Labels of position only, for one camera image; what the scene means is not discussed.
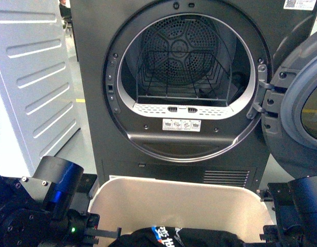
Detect round grey dryer door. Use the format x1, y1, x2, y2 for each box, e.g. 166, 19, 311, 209
262, 32, 317, 179

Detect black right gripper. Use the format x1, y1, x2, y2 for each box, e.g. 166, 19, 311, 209
259, 225, 279, 246

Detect person in background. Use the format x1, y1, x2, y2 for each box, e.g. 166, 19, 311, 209
59, 0, 72, 23

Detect white rating label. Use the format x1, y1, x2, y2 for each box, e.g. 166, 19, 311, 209
109, 175, 119, 180

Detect dark grey tumble dryer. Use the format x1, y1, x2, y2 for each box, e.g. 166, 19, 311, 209
70, 1, 317, 191

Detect wire drying rack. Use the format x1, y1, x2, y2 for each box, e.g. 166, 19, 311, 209
136, 50, 231, 106

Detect white QR code sticker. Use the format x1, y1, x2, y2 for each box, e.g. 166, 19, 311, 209
283, 0, 316, 11

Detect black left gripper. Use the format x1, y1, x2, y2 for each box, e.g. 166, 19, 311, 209
68, 209, 122, 246

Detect white appliance side panel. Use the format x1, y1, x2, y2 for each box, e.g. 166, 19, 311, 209
0, 1, 80, 178

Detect grey door hinge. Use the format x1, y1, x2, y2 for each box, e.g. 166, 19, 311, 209
247, 64, 273, 119

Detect black printed garment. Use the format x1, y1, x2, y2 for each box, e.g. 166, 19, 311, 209
109, 226, 244, 246

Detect white instruction sticker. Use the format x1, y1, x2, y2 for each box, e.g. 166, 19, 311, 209
162, 118, 201, 132

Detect beige plastic laundry hamper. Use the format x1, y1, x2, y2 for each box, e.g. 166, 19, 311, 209
89, 176, 273, 243

